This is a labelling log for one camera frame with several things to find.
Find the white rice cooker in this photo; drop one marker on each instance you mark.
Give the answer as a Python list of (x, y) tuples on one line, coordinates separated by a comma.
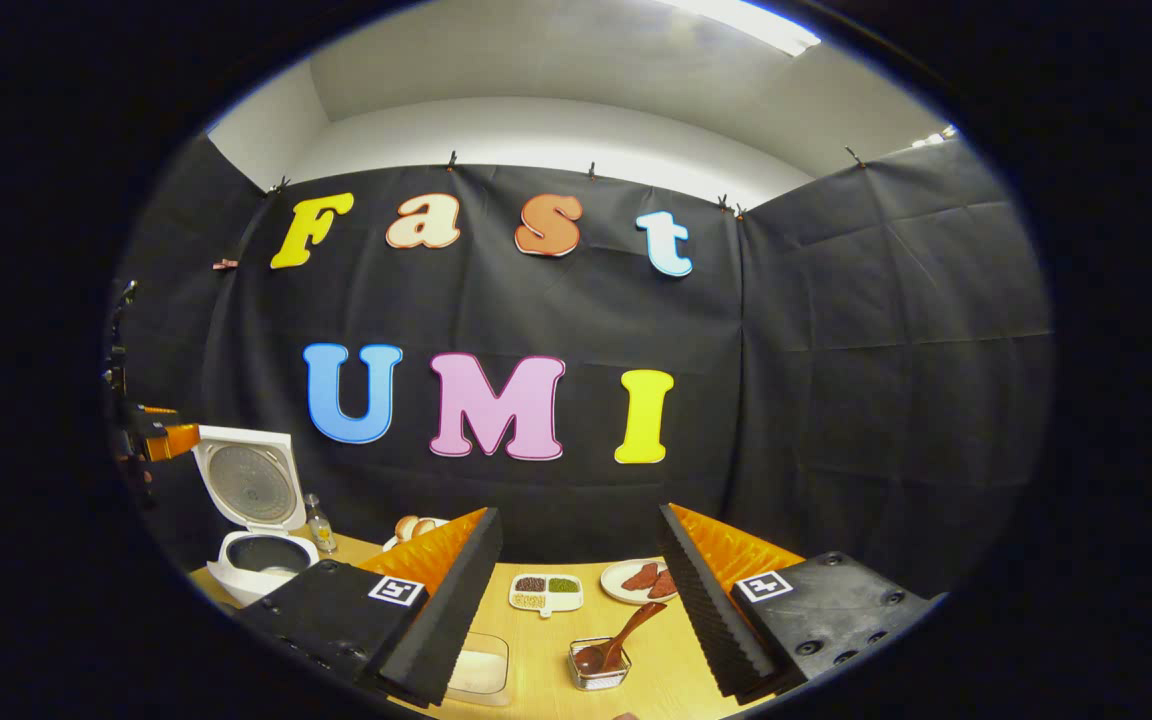
[(251, 480)]

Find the small glass bottle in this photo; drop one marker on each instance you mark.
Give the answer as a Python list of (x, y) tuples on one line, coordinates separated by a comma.
[(320, 530)]

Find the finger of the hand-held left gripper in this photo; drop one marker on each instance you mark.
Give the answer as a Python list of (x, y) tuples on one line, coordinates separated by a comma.
[(176, 438)]

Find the divided white bean dish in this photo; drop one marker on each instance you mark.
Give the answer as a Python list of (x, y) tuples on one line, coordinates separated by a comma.
[(546, 592)]

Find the red meat slice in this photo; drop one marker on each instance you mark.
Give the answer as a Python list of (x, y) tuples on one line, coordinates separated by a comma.
[(640, 577), (664, 586)]

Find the round white plate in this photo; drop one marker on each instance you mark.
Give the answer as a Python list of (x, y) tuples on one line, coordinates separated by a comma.
[(616, 590)]

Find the brown wooden spoon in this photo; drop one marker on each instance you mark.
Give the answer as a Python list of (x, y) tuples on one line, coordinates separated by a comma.
[(626, 630)]

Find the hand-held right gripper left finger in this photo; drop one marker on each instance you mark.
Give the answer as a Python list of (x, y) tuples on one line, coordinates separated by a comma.
[(436, 630)]

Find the bread slice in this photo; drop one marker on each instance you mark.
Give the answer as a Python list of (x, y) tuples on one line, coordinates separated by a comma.
[(406, 526), (430, 526)]

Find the ceiling light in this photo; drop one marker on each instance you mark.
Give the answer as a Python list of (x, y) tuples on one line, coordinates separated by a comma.
[(936, 136)]

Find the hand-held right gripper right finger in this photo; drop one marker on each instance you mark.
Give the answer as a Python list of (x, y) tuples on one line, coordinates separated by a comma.
[(711, 630)]

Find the white toaster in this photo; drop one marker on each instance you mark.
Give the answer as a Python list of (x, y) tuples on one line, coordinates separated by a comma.
[(396, 545)]

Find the black backdrop cloth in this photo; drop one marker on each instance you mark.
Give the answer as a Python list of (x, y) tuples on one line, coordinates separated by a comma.
[(836, 350)]

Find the clear container of rice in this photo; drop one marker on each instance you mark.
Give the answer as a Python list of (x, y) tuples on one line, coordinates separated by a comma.
[(481, 670)]

